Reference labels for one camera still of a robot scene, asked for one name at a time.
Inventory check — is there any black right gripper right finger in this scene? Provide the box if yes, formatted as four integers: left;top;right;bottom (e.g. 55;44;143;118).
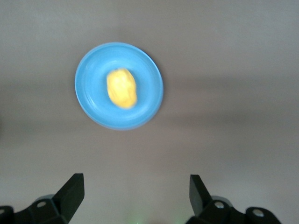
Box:
189;174;281;224

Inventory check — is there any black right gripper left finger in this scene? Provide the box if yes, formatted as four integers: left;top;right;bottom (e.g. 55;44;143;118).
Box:
0;173;85;224

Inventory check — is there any yellow potato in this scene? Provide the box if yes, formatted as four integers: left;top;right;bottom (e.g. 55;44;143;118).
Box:
106;67;137;109

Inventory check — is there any blue round plate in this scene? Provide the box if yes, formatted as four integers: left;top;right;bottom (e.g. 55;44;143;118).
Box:
74;42;164;131

